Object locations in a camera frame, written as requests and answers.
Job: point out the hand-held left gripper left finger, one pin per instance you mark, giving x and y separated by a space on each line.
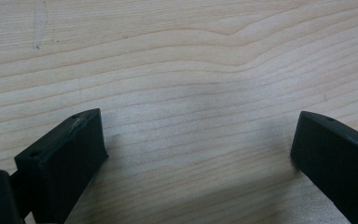
62 168

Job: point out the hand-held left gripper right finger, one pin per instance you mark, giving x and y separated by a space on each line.
338 161

